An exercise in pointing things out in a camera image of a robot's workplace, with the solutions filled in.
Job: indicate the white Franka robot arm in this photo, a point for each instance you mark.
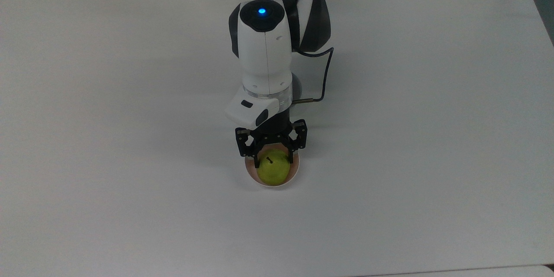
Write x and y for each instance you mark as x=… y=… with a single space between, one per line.
x=264 y=52

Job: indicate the pink plastic bowl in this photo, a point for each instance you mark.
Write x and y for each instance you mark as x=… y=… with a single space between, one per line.
x=295 y=171

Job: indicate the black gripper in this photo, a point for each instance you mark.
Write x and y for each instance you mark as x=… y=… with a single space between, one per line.
x=275 y=138

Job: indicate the green pear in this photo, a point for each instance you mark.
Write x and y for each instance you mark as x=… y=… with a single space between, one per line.
x=273 y=172

